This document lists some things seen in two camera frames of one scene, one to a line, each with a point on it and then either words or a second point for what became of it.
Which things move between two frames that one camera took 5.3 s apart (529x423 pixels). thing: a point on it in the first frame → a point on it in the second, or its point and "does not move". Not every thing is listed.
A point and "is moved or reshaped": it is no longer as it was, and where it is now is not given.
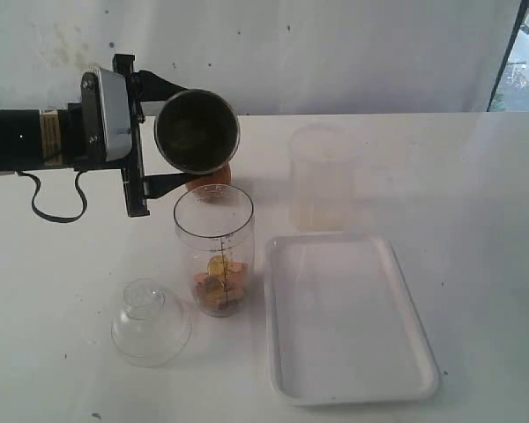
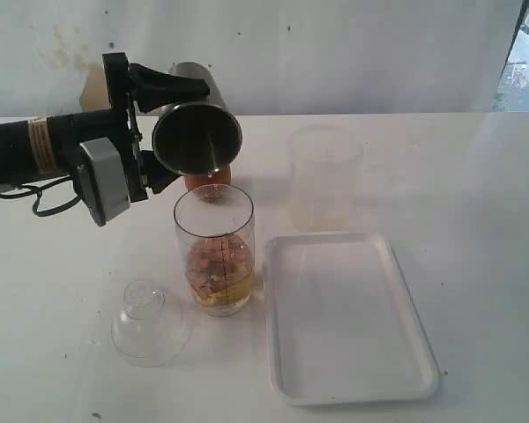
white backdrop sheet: (271, 56) does not move
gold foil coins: (222, 285) is moved or reshaped
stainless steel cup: (197, 131) is moved or reshaped
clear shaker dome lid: (146, 332) does not move
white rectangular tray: (342, 325) does not move
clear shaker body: (214, 232) does not move
